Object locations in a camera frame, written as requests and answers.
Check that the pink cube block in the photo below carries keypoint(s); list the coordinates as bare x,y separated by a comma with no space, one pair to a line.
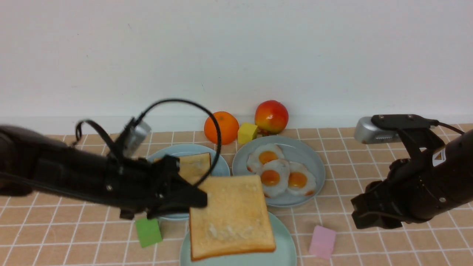
322,242

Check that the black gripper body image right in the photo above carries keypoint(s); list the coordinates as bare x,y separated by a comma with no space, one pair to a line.
416,188

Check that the red yellow apple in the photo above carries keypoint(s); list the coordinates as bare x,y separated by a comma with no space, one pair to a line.
271,117

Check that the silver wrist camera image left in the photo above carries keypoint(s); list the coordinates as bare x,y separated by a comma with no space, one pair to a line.
133,136

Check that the grey blue plate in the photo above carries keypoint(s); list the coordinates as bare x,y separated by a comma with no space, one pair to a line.
294,150

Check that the green cube block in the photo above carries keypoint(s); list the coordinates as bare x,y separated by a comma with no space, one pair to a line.
148,232

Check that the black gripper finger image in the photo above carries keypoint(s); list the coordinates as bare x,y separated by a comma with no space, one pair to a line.
375,208
169,167
177,196

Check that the light blue plate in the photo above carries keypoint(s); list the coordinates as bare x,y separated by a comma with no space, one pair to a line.
221,167

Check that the mint green plate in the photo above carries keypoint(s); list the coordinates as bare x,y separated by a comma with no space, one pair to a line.
284,255

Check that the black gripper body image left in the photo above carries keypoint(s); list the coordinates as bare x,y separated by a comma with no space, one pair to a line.
131,186

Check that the black cable image right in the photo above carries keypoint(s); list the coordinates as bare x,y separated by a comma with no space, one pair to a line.
449,127

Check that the fried egg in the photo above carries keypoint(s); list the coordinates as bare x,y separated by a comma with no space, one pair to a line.
274,177
301,181
262,155

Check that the yellow cube block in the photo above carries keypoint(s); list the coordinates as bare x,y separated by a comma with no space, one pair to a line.
246,133

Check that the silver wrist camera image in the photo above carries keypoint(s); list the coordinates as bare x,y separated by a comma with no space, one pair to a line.
133,136
412,130

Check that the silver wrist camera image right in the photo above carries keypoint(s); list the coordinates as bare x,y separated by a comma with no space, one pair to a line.
412,130

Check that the orange fruit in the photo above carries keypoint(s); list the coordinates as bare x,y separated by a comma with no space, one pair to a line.
228,125

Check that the toast slice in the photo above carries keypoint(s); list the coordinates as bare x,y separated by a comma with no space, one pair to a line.
193,167
235,220

